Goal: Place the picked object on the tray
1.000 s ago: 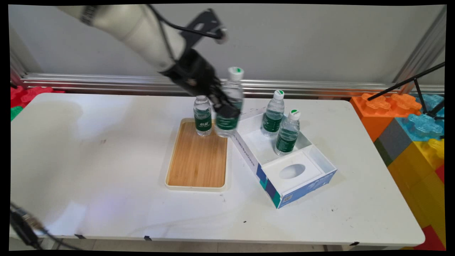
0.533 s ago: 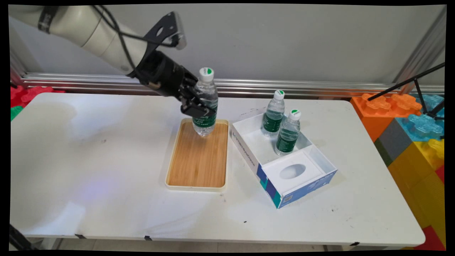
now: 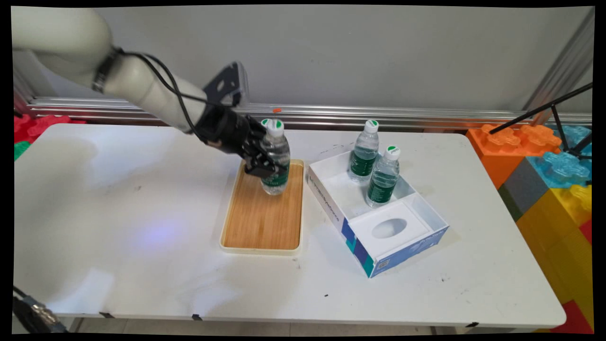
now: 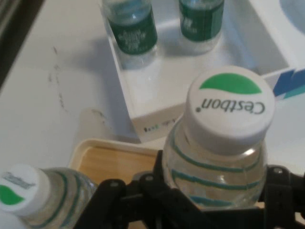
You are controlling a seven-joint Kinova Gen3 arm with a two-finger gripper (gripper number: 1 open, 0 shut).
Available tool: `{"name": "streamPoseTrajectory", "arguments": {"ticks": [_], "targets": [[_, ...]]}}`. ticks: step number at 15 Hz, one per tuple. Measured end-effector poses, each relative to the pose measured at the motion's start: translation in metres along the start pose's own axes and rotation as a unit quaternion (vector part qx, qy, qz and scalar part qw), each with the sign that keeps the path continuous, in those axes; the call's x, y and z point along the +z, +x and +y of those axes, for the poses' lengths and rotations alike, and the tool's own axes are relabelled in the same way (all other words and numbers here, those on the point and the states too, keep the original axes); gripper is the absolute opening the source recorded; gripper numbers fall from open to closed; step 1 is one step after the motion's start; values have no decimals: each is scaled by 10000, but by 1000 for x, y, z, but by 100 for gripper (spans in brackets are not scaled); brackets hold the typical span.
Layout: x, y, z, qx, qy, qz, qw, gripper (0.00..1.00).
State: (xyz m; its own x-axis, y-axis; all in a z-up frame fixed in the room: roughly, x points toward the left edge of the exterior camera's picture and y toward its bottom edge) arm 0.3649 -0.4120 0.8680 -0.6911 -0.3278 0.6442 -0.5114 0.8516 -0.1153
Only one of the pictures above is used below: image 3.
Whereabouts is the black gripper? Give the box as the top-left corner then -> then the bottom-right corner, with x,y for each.
195,105 -> 279,180

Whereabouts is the wooden tray with cream rim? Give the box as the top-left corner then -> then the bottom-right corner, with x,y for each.
220,158 -> 305,255

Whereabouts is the white and blue cardboard box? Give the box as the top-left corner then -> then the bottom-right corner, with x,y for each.
307,150 -> 450,278

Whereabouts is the red giant building block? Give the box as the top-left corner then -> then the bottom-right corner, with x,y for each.
549,300 -> 594,335
14,114 -> 89,144

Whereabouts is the orange giant building block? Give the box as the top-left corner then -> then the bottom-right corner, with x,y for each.
466,124 -> 563,190

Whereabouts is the grey giant building block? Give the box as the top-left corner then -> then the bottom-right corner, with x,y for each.
498,158 -> 551,223

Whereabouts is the black tripod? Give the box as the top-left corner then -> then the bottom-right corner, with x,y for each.
489,82 -> 594,160

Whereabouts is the blue giant building block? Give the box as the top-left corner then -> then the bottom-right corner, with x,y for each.
526,125 -> 593,190

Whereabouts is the yellow giant building block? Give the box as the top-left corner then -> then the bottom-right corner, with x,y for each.
515,184 -> 594,328

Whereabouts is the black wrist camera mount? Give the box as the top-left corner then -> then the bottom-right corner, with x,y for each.
203,62 -> 250,109

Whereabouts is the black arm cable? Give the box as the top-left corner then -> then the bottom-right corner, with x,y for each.
116,49 -> 223,143

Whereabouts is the horizontal aluminium rail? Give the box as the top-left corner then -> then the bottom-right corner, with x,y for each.
26,97 -> 593,129

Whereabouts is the slanted aluminium post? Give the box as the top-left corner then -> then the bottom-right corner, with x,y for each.
523,9 -> 595,114

